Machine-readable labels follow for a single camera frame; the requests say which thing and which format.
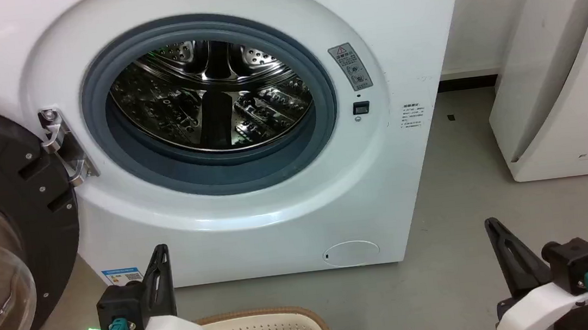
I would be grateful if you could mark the metal door hinge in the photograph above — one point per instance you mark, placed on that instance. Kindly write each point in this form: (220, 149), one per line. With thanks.
(63, 145)

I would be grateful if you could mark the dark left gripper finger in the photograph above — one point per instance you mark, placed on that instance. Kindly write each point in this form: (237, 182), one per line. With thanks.
(160, 288)

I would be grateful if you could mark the stainless steel washing machine drum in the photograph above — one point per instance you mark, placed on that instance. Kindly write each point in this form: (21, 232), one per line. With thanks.
(261, 108)

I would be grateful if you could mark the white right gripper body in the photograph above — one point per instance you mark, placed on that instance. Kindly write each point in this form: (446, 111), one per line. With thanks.
(544, 311)

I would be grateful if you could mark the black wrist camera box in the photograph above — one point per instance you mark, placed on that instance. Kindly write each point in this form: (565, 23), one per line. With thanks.
(575, 264)
(120, 306)

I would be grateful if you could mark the white air purifier appliance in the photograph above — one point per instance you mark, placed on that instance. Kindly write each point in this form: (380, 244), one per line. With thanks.
(563, 76)

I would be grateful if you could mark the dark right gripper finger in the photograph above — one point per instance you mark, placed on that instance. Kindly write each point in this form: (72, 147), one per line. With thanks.
(514, 259)

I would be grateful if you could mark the black round washer door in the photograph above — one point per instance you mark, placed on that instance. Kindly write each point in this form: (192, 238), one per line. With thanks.
(6, 179)

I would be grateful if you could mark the blue energy label sticker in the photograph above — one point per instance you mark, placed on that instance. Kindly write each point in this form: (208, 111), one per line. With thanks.
(121, 275)

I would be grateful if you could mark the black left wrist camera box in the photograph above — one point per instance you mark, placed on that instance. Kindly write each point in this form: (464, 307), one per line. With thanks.
(120, 306)

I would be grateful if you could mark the grey rubber door gasket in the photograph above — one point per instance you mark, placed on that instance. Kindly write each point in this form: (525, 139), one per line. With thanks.
(163, 170)

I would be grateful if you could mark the white front-load washing machine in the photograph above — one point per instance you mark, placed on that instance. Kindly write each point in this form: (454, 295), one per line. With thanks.
(401, 39)

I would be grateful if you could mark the grey warning sticker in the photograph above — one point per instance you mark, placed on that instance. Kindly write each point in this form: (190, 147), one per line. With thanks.
(351, 66)

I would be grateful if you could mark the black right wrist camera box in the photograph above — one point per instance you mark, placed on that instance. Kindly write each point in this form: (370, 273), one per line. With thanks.
(575, 264)

